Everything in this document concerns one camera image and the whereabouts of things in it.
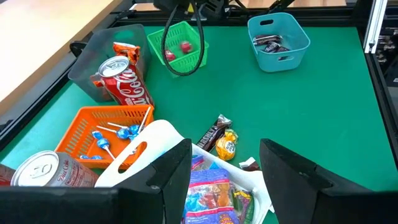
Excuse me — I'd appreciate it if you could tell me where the white aluminium post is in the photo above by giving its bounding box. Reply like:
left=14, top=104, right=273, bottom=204
left=363, top=0, right=390, bottom=55

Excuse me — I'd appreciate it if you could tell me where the teal plastic bin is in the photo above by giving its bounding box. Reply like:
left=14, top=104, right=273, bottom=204
left=247, top=12, right=312, bottom=73

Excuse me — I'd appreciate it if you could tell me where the dark red plastic bin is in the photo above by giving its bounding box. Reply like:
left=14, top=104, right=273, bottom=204
left=0, top=163, right=16, bottom=187

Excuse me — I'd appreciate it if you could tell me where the white plastic bin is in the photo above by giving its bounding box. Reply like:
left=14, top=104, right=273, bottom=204
left=94, top=119, right=275, bottom=224

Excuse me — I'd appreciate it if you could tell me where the green candy bag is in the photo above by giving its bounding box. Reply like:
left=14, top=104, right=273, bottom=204
left=232, top=189, right=256, bottom=224

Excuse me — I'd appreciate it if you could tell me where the blue Haribo candy bag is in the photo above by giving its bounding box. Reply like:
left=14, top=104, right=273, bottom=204
left=190, top=154, right=222, bottom=170

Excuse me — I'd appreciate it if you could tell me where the purple candy bag clear window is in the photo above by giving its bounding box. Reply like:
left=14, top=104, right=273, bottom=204
left=182, top=167, right=241, bottom=224

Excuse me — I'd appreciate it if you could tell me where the red Coca-Cola can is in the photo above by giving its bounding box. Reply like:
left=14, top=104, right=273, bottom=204
left=97, top=55, right=155, bottom=108

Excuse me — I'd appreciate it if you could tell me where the dark green plastic bin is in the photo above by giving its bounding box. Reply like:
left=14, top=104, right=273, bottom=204
left=67, top=24, right=152, bottom=104

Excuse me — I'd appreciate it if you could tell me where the green plastic basket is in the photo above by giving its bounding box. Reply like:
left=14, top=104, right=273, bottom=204
left=146, top=21, right=210, bottom=76

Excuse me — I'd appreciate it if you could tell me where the orange plastic basket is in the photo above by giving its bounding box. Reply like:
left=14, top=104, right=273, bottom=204
left=55, top=104, right=155, bottom=171

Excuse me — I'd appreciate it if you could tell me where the black cable loop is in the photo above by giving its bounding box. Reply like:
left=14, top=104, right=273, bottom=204
left=160, top=0, right=207, bottom=78

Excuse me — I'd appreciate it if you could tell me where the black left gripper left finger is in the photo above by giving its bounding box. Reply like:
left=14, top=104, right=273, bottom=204
left=114, top=138, right=193, bottom=224

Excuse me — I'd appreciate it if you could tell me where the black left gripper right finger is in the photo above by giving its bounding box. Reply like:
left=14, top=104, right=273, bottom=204
left=259, top=138, right=374, bottom=224

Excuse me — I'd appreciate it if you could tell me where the tan wooden desk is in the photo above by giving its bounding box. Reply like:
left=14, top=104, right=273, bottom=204
left=0, top=0, right=123, bottom=116

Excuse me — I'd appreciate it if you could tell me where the silver Diet Coke can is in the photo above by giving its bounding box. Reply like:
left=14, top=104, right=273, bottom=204
left=10, top=150, right=100, bottom=189

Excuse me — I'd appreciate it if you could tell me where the yellow wrapped round candy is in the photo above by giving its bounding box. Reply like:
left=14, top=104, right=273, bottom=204
left=215, top=128, right=239, bottom=162

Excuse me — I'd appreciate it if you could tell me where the black desk leg bracket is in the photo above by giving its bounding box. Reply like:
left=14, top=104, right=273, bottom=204
left=68, top=40, right=88, bottom=58

